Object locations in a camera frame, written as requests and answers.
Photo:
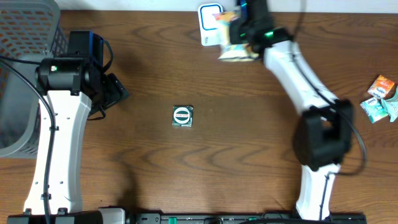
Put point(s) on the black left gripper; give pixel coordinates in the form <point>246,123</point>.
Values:
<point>115,90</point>

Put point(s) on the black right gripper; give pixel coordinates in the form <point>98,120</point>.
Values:
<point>233,25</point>

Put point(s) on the yellow snack bag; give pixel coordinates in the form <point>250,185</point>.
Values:
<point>231,52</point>

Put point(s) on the green Zam-Buk box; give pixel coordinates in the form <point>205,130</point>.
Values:
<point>182,116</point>

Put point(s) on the orange tissue pack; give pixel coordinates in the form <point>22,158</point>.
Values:
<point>381,87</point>

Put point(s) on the green tissue pack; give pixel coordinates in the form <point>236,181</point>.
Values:
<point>373,109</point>

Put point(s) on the teal wet wipes pack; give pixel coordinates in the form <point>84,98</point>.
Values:
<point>390,106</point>

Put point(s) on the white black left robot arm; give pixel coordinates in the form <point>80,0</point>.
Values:
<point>70,89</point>

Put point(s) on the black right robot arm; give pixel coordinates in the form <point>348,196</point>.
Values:
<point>323,134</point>

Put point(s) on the white barcode scanner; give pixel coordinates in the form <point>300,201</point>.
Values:
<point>208,23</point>

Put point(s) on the dark grey plastic basket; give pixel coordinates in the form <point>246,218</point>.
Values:
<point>30,32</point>

